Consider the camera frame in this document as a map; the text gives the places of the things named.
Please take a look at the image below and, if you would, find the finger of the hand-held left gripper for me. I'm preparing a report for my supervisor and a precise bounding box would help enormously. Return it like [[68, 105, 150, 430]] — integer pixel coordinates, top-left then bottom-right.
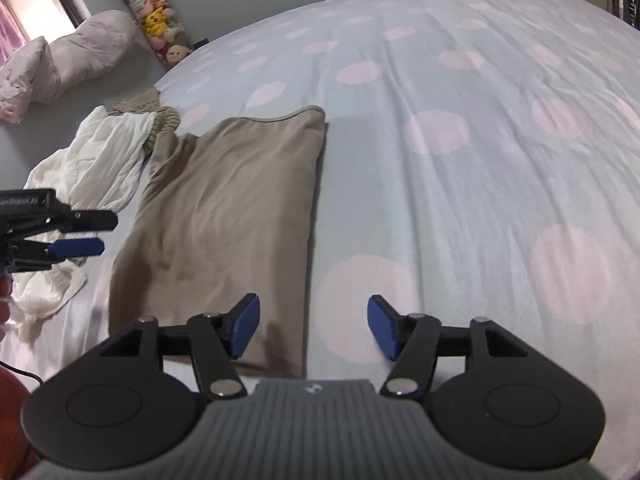
[[49, 209, 120, 234], [11, 237, 107, 267]]

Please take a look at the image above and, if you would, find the person's left hand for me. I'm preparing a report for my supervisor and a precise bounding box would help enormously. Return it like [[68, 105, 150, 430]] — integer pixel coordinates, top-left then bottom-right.
[[0, 275, 15, 344]]

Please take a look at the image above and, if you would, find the person's orange ribbed clothing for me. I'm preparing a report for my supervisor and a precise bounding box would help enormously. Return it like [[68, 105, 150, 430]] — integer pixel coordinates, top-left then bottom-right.
[[0, 364, 39, 480]]

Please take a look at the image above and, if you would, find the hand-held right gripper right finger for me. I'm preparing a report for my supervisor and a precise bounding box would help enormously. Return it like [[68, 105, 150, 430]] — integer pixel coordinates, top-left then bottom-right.
[[366, 294, 529, 402]]

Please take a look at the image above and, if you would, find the clear tube of plush toys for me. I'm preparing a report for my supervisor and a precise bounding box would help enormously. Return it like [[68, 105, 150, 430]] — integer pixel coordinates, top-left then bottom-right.
[[112, 0, 194, 72]]

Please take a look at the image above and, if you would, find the white crinkled garment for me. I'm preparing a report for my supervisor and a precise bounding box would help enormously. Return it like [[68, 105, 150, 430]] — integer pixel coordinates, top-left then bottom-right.
[[10, 105, 161, 344]]

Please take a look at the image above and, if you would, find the olive striped garment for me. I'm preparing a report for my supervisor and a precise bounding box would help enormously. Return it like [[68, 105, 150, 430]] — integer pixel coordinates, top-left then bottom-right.
[[110, 87, 182, 154]]

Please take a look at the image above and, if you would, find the purple hanging towel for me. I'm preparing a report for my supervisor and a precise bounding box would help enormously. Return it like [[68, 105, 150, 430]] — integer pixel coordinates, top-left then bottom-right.
[[0, 0, 32, 59]]

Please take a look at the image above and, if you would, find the beige t-shirt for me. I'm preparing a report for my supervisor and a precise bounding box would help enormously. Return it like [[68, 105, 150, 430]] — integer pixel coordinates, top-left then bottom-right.
[[107, 104, 329, 381]]

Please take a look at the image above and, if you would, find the black cable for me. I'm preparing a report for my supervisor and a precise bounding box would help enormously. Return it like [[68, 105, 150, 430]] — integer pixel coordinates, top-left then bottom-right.
[[0, 359, 47, 387]]

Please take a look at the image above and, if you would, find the window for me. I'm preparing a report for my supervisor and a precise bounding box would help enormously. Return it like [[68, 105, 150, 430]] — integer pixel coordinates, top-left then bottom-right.
[[0, 0, 92, 62]]

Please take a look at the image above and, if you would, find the rolled pale pink duvet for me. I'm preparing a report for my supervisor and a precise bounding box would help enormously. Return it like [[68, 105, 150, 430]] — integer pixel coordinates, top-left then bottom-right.
[[0, 9, 152, 124]]

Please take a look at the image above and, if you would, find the bed with pink-dotted sheet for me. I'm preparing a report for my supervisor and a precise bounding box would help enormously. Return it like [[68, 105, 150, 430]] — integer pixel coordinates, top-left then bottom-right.
[[0, 0, 640, 480]]

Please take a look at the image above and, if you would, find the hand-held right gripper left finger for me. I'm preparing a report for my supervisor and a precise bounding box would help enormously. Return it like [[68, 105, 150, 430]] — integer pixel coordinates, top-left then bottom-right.
[[99, 293, 262, 403]]

